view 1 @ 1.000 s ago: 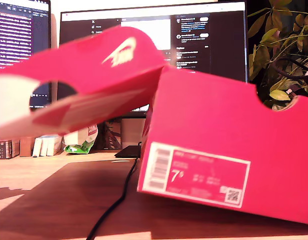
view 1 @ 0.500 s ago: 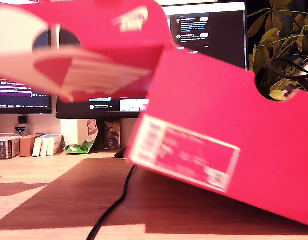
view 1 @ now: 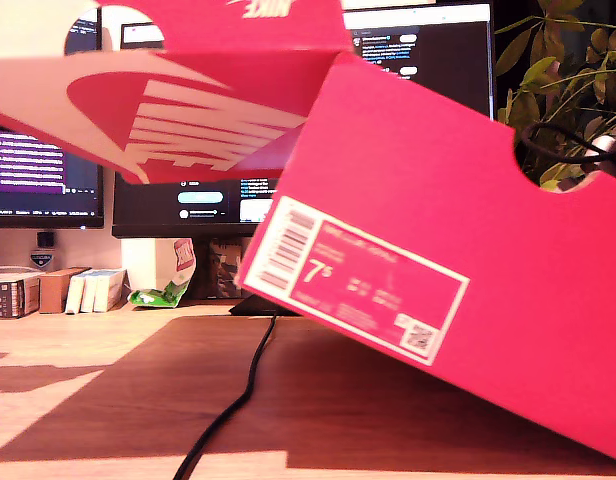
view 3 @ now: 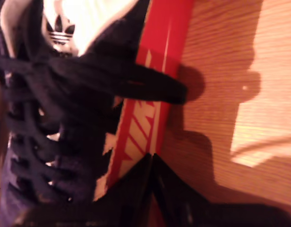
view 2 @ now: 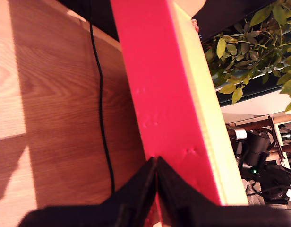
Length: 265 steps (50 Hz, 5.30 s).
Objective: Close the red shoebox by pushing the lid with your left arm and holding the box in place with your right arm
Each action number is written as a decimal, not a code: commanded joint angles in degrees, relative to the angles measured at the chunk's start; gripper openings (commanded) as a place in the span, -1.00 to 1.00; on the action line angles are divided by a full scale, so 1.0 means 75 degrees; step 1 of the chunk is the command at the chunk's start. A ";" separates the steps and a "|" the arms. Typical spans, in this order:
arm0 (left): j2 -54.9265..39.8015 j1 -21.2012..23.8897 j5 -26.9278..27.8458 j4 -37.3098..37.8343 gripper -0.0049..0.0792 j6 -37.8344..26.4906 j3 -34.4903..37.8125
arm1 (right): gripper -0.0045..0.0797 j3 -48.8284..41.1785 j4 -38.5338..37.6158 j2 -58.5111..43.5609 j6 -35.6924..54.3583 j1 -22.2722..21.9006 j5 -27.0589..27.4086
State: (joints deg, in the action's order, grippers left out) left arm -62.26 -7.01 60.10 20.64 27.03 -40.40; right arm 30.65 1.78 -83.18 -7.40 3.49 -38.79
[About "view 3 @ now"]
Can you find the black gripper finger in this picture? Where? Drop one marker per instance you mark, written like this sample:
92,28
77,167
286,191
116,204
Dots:
136,189
173,194

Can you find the red Nike shoebox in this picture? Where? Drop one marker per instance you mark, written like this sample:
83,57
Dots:
159,42

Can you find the dark blue Adidas shoe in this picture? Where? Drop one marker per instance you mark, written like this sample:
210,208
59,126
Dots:
65,106

